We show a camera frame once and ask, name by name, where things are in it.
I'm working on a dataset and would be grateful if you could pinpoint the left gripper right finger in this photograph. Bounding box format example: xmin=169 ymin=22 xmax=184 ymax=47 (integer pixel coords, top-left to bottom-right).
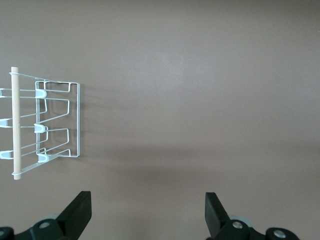
xmin=205 ymin=192 xmax=300 ymax=240

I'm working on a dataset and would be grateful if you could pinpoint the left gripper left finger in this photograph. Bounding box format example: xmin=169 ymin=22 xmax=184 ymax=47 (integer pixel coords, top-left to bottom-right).
xmin=0 ymin=191 xmax=92 ymax=240

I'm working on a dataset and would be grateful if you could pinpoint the white wire rack wooden rod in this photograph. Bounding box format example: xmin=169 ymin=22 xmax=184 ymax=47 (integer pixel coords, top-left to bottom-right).
xmin=0 ymin=66 xmax=82 ymax=181

